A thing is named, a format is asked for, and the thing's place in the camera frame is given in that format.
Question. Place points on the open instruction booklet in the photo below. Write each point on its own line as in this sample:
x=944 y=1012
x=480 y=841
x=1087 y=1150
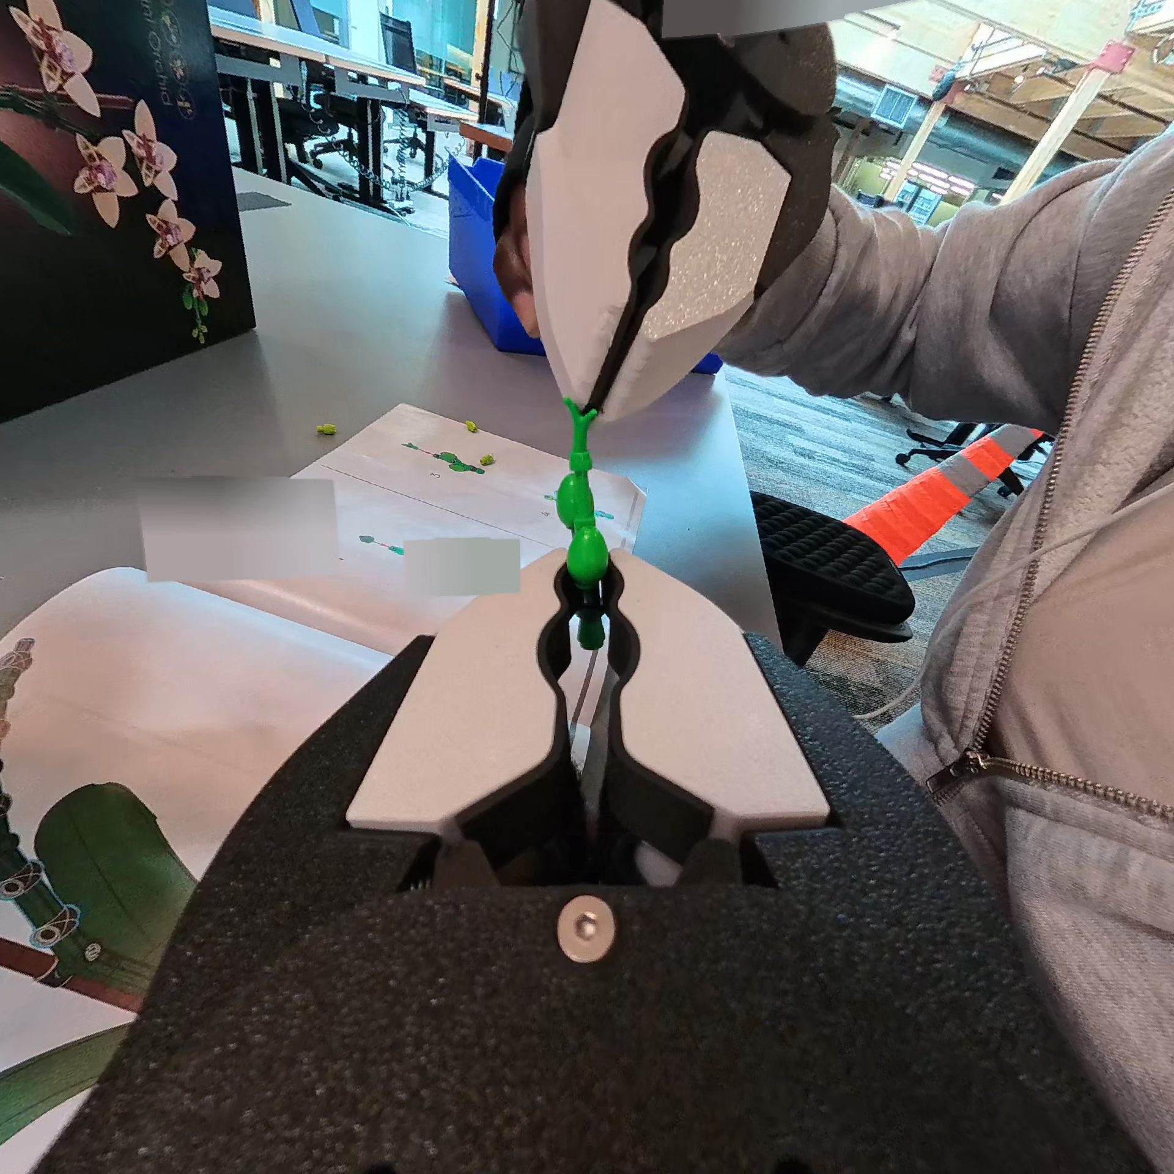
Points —
x=231 y=659

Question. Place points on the black office chair base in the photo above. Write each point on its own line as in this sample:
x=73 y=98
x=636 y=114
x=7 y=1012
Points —
x=928 y=451

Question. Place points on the row of white office desks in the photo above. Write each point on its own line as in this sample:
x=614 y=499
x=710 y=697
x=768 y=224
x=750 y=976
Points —
x=367 y=72

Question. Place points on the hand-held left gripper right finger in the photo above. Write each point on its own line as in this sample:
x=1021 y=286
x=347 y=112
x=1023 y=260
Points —
x=716 y=715

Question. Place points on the blue storage bin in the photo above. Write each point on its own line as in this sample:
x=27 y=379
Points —
x=482 y=256

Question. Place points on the black orchid print box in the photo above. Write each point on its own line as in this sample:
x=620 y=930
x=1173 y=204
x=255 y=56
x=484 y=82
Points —
x=93 y=302

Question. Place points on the person's right hand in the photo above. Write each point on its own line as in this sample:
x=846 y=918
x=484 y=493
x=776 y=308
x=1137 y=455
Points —
x=518 y=276

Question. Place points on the orange traffic cone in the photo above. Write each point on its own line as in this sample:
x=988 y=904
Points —
x=936 y=495

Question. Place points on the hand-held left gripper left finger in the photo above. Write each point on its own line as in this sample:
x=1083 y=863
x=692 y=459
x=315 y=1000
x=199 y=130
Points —
x=458 y=715

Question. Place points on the green toy flower stem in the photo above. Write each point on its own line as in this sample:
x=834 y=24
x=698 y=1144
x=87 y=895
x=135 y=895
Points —
x=588 y=555

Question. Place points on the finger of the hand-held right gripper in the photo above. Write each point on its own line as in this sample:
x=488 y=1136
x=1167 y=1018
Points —
x=596 y=184
x=726 y=276

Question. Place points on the person's right forearm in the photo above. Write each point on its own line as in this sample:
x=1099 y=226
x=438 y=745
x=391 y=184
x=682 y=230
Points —
x=918 y=276

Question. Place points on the grey desk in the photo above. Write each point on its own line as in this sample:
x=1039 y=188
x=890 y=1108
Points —
x=349 y=319

